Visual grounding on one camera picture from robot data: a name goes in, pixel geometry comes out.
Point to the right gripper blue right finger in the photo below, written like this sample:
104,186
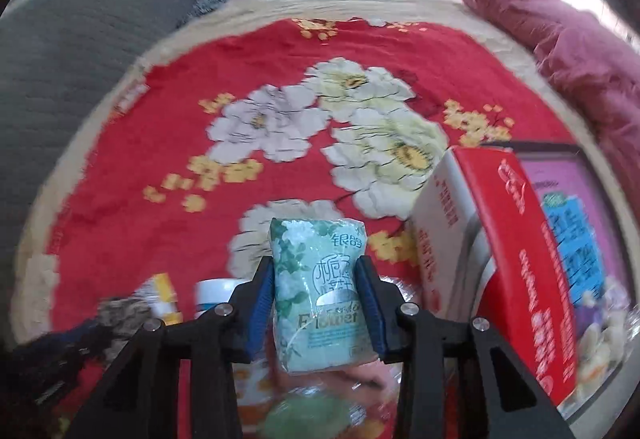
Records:
380,302

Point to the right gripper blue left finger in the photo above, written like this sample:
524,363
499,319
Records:
252,305

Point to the green tissue pack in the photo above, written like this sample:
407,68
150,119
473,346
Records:
318,319

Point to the pink mask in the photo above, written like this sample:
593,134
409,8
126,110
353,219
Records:
374,387

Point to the yellow white snack packet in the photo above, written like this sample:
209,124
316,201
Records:
159,294

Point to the green sponge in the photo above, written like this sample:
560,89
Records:
317,416

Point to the white duck plush toy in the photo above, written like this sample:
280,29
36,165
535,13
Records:
607,324

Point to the leopard print scrunchie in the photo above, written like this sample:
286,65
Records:
123,317

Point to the white vitamin bottle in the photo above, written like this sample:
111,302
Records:
212,292

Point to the red tissue box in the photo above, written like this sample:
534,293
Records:
486,250

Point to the red floral blanket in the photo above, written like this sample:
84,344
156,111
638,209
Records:
302,119

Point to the grey tray with pink book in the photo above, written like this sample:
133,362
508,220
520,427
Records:
585,226

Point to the beige bed sheet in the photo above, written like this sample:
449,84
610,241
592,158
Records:
36,276

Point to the grey quilted headboard cushion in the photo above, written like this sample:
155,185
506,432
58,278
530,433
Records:
58,59

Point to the pink crumpled quilt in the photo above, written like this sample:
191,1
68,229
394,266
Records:
590,67

